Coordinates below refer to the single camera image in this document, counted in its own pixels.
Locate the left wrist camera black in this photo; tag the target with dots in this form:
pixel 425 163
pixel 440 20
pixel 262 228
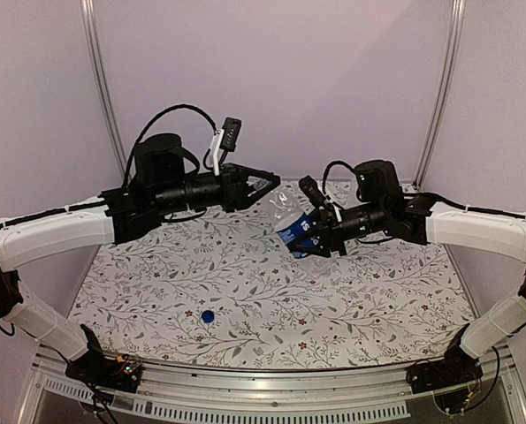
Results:
pixel 223 142

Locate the Pepsi bottle blue label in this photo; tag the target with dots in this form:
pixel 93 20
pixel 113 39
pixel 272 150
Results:
pixel 289 221

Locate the floral patterned table mat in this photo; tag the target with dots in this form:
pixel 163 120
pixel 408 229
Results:
pixel 384 302

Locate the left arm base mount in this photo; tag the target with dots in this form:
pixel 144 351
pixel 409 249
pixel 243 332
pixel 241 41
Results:
pixel 122 373

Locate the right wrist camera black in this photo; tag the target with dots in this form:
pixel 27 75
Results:
pixel 323 205

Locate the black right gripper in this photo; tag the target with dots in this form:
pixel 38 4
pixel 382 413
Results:
pixel 329 231

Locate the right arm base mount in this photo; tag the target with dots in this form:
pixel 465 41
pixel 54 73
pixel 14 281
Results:
pixel 454 383

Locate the left aluminium corner post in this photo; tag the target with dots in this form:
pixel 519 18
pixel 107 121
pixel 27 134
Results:
pixel 87 8

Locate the blue bottle cap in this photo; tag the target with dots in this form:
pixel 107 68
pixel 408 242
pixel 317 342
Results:
pixel 208 316

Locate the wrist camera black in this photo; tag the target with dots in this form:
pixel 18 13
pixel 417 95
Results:
pixel 223 142
pixel 323 205

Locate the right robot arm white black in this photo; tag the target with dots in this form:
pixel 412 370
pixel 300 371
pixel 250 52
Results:
pixel 422 219

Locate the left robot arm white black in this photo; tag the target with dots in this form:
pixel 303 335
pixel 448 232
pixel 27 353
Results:
pixel 167 180

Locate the aluminium front rail frame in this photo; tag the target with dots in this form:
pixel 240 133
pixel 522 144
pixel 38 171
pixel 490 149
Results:
pixel 181 393

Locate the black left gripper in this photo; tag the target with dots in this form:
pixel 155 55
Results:
pixel 235 190

